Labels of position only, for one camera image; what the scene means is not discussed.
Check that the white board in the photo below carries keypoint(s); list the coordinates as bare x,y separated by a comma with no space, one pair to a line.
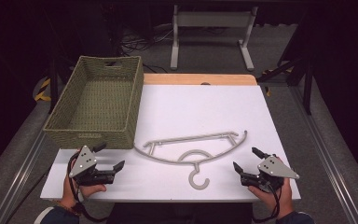
199,109

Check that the black metal stand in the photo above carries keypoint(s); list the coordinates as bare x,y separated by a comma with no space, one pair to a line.
54,84
306,81

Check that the white metal table frame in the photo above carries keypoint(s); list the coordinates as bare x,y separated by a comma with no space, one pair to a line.
211,19

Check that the green woven basket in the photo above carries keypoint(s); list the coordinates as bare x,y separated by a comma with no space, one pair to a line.
99,102

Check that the person's left hand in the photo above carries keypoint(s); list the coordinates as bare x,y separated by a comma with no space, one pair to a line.
70,194

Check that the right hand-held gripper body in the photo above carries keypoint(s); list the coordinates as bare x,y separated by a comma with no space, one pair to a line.
273,169

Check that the metal floor rail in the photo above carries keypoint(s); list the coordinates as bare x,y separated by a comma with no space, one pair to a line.
329,161
18,182

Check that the person's legs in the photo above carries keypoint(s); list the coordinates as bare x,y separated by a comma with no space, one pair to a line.
180,214

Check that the person's right hand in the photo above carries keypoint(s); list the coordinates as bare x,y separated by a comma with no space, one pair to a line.
284,200

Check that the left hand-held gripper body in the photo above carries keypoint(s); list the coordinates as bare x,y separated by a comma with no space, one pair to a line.
85,161

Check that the grey clothes hanger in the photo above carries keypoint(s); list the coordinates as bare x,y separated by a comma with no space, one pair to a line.
199,187

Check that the yellow black striped tape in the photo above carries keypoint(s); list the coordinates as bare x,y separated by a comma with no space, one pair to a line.
43,90
267,91

